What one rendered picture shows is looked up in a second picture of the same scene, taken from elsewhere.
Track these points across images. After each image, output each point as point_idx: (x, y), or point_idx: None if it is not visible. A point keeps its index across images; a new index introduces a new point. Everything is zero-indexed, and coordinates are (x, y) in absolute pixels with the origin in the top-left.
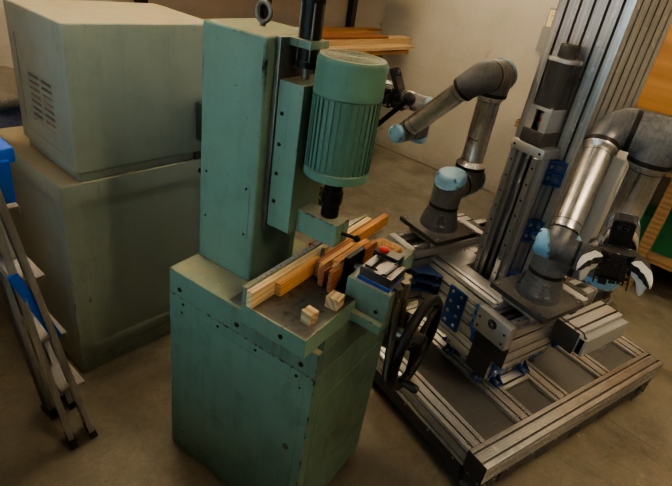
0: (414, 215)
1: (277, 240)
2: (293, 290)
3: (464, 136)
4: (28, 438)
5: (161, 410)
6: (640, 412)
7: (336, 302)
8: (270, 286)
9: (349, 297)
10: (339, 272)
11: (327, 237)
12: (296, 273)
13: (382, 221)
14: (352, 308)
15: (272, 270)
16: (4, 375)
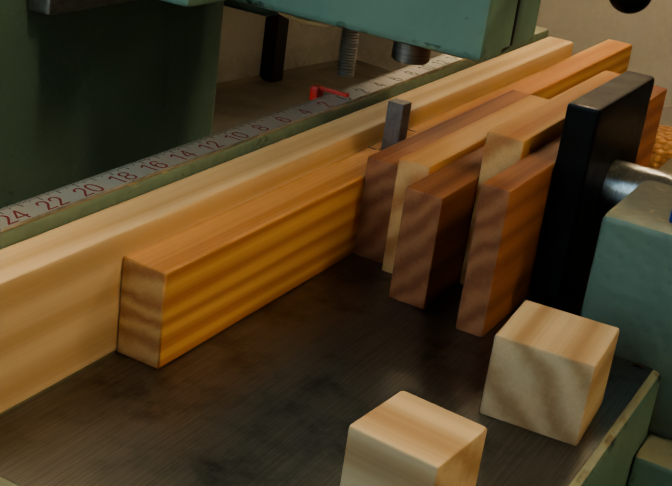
0: (669, 111)
1: (127, 120)
2: (247, 329)
3: (638, 28)
4: None
5: None
6: None
7: (579, 374)
8: (86, 283)
9: (615, 361)
10: (534, 206)
11: None
12: (262, 216)
13: (613, 64)
14: (642, 432)
15: (99, 185)
16: None
